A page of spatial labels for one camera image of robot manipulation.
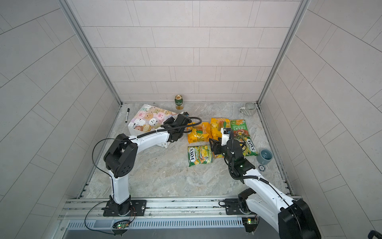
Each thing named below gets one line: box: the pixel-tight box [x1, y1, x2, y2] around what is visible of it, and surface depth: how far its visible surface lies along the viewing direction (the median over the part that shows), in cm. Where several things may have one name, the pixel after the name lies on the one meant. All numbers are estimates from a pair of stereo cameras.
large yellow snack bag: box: [209, 118, 231, 141], surface depth 99 cm
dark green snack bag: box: [187, 144, 213, 167], surface depth 87 cm
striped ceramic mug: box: [239, 102, 257, 117], surface depth 107 cm
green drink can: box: [174, 94, 184, 107], surface depth 109 cm
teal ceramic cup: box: [256, 148, 274, 165], surface depth 85 cm
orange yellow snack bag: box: [187, 121, 213, 144], surface depth 94 cm
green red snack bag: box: [230, 119, 251, 143], surface depth 101 cm
